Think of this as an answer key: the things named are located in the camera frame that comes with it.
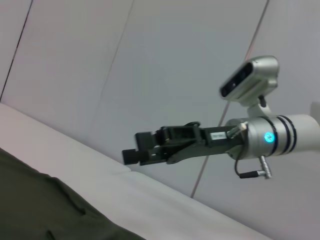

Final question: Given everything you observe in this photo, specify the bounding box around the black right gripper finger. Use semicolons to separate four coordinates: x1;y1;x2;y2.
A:
121;144;199;167

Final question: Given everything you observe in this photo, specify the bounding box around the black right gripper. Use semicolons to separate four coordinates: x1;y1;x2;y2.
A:
135;121;249;166

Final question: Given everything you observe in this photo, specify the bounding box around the dark green shirt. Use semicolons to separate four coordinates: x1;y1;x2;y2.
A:
0;147;147;240

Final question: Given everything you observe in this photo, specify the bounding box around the right arm cable with plug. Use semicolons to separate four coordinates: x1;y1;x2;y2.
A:
234;154;274;180

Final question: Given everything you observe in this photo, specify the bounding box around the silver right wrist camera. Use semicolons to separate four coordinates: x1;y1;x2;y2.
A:
219;55;280;118

